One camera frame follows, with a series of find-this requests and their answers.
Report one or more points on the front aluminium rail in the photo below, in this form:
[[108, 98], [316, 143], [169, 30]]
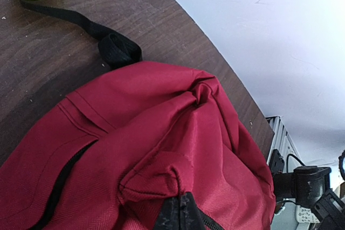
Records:
[[281, 140]]

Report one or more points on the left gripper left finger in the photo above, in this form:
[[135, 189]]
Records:
[[169, 216]]

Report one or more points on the red backpack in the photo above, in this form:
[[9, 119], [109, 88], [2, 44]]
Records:
[[109, 154]]

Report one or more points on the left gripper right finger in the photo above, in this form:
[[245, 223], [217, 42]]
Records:
[[190, 215]]

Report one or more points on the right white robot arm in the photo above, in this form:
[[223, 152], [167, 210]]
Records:
[[308, 187]]

